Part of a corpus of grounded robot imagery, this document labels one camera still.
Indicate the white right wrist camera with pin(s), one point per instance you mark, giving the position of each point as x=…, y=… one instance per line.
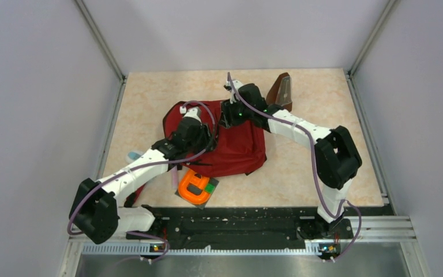
x=230, y=86

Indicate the red backpack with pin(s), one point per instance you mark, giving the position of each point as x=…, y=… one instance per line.
x=239, y=149

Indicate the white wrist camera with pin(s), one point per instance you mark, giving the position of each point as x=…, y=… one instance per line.
x=193, y=113
x=230, y=86

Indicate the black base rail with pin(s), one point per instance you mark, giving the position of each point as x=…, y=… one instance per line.
x=246, y=228

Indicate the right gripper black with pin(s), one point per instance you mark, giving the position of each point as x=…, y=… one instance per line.
x=227, y=117

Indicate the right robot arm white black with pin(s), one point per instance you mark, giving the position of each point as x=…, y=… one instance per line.
x=335, y=159

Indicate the green toy block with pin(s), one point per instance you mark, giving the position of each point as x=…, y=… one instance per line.
x=209, y=188

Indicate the brown wooden metronome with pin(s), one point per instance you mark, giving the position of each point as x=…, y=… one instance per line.
x=280, y=92

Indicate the pink eraser stick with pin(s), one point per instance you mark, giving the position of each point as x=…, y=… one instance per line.
x=174, y=178

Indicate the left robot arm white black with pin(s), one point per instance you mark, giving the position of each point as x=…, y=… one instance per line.
x=94, y=212

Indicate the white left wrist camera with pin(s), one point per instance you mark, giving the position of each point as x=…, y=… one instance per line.
x=193, y=113

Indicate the aluminium frame post left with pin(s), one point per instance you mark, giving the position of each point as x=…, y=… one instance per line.
x=99, y=39

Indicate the aluminium frame post right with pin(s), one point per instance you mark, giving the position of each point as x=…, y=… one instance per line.
x=373, y=36

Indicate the light blue blister pack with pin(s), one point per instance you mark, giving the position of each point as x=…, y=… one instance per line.
x=132, y=156

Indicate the aluminium frame post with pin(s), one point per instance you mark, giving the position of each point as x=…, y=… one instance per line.
x=373, y=36
x=99, y=39

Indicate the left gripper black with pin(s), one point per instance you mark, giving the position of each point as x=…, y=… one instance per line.
x=205, y=132

